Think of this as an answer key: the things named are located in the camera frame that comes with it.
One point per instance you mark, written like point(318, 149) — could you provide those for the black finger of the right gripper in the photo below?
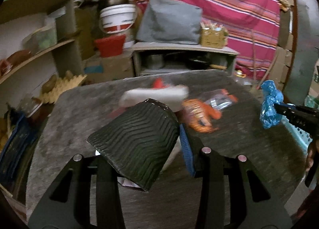
point(301, 117)

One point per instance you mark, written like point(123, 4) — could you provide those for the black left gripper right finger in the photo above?
point(233, 193)

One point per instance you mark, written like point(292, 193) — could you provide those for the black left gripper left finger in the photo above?
point(66, 203)

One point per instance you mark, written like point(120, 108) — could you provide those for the blue plastic bag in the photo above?
point(271, 96)

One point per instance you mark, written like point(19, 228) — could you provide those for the clear orange plastic wrapper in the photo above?
point(220, 99)

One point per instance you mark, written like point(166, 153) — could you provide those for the black ribbed plastic tray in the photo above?
point(139, 141)

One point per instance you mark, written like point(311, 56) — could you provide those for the white face mask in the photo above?
point(172, 96)

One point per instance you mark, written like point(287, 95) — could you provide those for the blue plastic crate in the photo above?
point(21, 140)

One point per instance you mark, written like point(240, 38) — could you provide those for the orange snack wrapper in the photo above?
point(199, 115)

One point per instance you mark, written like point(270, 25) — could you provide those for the yellow egg carton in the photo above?
point(61, 86)

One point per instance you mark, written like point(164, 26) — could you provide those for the brown potato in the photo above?
point(50, 84)

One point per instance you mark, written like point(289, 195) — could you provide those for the yellow woven basket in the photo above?
point(213, 35)

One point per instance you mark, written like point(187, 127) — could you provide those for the pink striped cloth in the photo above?
point(224, 7)

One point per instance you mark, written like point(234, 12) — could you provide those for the cardboard box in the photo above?
point(100, 70)

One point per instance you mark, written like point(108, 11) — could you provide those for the grey low shelf unit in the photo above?
point(161, 58)

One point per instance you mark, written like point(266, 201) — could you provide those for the red plastic basket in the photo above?
point(110, 46)

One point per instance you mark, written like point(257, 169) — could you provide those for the wooden shelf rack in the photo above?
point(29, 72)

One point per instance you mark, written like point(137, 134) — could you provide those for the clear plastic container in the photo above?
point(41, 39)

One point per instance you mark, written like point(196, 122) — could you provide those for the grey fabric cover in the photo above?
point(170, 21)

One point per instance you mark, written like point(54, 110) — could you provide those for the white plastic bucket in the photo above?
point(118, 18)

